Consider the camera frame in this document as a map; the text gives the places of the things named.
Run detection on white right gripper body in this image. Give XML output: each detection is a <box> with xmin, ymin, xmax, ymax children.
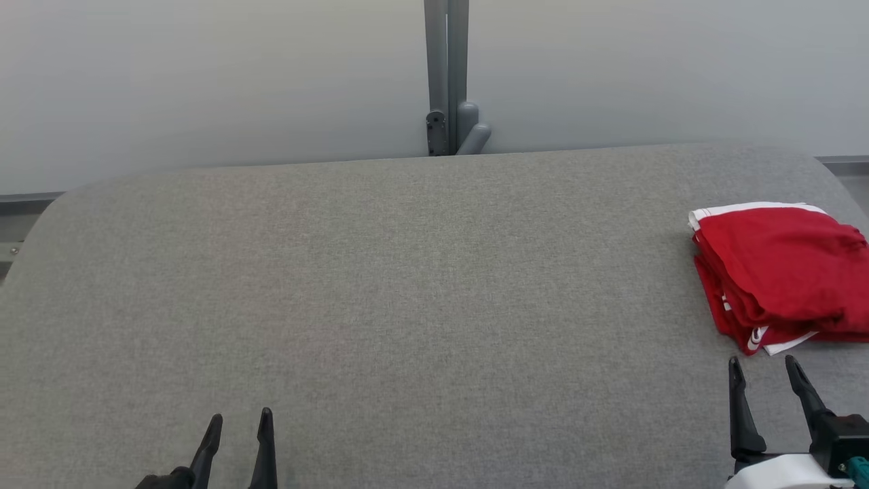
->
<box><xmin>723</xmin><ymin>452</ymin><xmax>855</xmax><ymax>489</ymax></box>

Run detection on grey baseboard rail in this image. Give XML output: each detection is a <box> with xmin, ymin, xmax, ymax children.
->
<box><xmin>815</xmin><ymin>156</ymin><xmax>869</xmax><ymax>179</ymax></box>
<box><xmin>0</xmin><ymin>192</ymin><xmax>67</xmax><ymax>280</ymax></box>

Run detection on grey partition post with bracket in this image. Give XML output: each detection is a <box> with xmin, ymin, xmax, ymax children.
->
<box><xmin>424</xmin><ymin>0</ymin><xmax>492</xmax><ymax>157</ymax></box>

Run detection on red shorts with white trim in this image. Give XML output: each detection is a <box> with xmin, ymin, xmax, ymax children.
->
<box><xmin>692</xmin><ymin>207</ymin><xmax>869</xmax><ymax>344</ymax></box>

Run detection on red and white shirt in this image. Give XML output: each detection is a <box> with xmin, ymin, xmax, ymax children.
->
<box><xmin>688</xmin><ymin>202</ymin><xmax>830</xmax><ymax>357</ymax></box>

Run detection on black right cable teal plug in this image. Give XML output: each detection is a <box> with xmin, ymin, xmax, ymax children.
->
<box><xmin>838</xmin><ymin>456</ymin><xmax>869</xmax><ymax>489</ymax></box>

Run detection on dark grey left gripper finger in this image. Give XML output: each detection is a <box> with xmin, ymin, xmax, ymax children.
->
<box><xmin>189</xmin><ymin>413</ymin><xmax>223</xmax><ymax>489</ymax></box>
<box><xmin>248</xmin><ymin>407</ymin><xmax>278</xmax><ymax>489</ymax></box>

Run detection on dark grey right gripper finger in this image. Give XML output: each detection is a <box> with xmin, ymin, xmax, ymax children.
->
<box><xmin>728</xmin><ymin>357</ymin><xmax>766</xmax><ymax>463</ymax></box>
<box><xmin>785</xmin><ymin>355</ymin><xmax>826</xmax><ymax>443</ymax></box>

